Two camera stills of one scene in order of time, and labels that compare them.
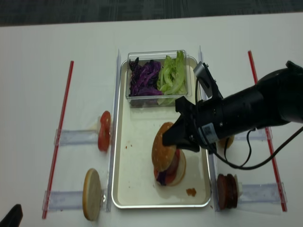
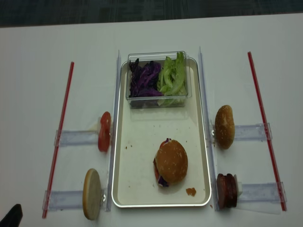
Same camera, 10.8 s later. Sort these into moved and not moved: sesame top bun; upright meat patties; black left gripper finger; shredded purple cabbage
Moved: sesame top bun
Not moved: black left gripper finger; shredded purple cabbage; upright meat patties
